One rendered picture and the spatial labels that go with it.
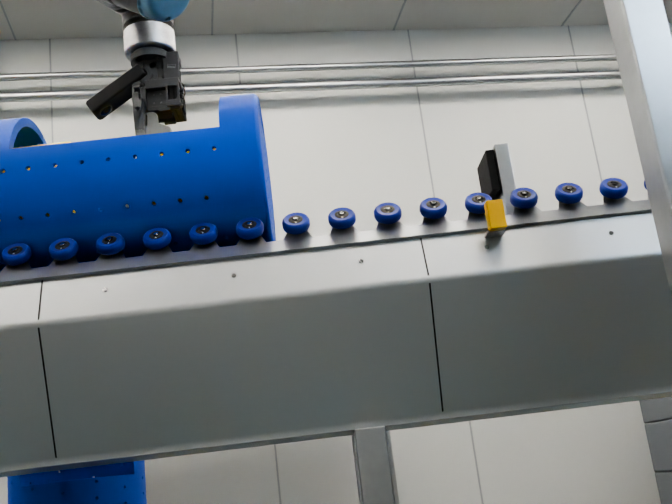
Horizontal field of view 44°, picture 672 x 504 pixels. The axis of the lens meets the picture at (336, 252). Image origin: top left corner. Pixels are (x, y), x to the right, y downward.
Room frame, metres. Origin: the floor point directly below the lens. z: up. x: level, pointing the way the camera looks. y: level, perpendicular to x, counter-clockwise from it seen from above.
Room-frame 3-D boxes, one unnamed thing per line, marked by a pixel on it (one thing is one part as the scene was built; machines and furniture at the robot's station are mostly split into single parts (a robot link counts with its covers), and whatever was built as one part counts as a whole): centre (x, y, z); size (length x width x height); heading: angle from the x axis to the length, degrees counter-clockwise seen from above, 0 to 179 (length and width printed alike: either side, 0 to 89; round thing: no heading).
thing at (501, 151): (1.41, -0.30, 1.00); 0.10 x 0.04 x 0.15; 2
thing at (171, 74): (1.33, 0.28, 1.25); 0.09 x 0.08 x 0.12; 92
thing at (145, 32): (1.33, 0.28, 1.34); 0.10 x 0.09 x 0.05; 2
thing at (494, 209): (1.27, -0.25, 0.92); 0.08 x 0.03 x 0.05; 2
